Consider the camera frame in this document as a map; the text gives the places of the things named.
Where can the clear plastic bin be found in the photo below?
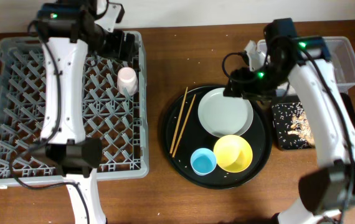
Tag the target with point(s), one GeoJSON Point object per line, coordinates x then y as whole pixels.
{"type": "Point", "coordinates": [343, 58]}

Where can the grey ceramic plate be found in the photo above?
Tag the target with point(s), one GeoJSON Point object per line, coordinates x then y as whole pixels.
{"type": "Point", "coordinates": [220, 115]}

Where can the wooden chopstick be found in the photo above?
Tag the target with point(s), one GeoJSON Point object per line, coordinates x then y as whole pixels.
{"type": "Point", "coordinates": [183, 127]}
{"type": "Point", "coordinates": [178, 122]}

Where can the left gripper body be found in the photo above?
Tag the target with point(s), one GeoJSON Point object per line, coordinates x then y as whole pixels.
{"type": "Point", "coordinates": [118, 48]}

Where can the pink cup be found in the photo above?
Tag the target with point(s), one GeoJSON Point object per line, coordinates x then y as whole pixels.
{"type": "Point", "coordinates": [127, 81]}

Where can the food scraps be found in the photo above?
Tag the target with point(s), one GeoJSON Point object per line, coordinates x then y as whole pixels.
{"type": "Point", "coordinates": [302, 127]}

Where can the round black tray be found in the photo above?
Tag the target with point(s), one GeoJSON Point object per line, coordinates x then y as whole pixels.
{"type": "Point", "coordinates": [259, 137]}

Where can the grey dishwasher rack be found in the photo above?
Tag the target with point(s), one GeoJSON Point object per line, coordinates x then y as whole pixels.
{"type": "Point", "coordinates": [118, 121]}

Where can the black rectangular tray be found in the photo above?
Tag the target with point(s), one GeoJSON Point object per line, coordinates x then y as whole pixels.
{"type": "Point", "coordinates": [289, 124]}

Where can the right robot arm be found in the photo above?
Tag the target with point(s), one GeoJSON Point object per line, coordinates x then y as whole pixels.
{"type": "Point", "coordinates": [305, 64]}

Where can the blue cup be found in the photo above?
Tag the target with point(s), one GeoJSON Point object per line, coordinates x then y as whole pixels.
{"type": "Point", "coordinates": [203, 161]}

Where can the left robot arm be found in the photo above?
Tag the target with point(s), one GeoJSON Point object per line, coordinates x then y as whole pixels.
{"type": "Point", "coordinates": [69, 31]}

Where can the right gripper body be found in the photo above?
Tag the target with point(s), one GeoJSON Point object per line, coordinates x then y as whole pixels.
{"type": "Point", "coordinates": [258, 82]}

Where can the yellow bowl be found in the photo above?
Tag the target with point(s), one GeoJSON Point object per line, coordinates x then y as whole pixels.
{"type": "Point", "coordinates": [233, 153]}

